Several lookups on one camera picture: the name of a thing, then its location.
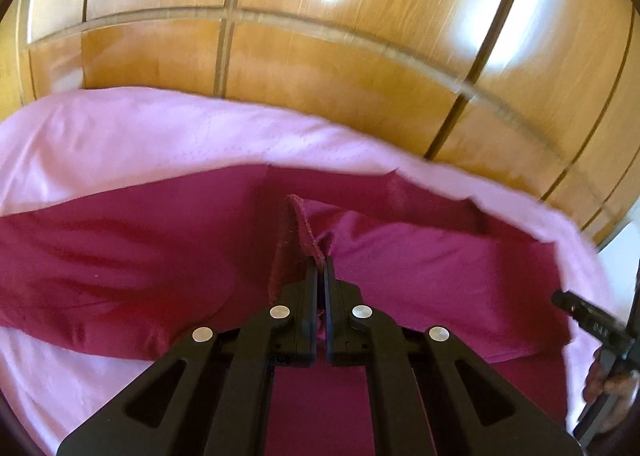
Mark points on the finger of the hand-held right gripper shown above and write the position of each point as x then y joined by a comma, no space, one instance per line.
585,316

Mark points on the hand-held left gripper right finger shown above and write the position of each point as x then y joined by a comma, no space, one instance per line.
335,296

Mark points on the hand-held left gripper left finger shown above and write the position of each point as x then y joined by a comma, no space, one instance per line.
307,296

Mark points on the maroon sweater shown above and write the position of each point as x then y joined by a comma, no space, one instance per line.
125,261

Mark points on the person's right hand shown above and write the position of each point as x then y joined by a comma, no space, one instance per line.
594,383

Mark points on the white board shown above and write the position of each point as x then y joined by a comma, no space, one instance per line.
622,251

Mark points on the wooden panelled wardrobe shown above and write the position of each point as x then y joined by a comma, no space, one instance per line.
350,60

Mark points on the pink bedspread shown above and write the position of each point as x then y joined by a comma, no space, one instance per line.
100,135

